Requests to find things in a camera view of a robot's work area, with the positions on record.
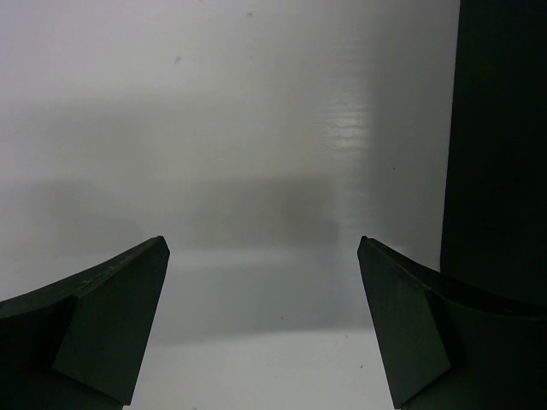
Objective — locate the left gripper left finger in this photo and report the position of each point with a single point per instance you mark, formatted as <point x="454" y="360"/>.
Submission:
<point x="79" y="343"/>

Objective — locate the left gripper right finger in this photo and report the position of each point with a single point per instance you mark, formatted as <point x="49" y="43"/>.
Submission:
<point x="448" y="345"/>

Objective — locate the black drawer cabinet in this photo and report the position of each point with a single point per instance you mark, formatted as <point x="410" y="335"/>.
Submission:
<point x="494" y="228"/>

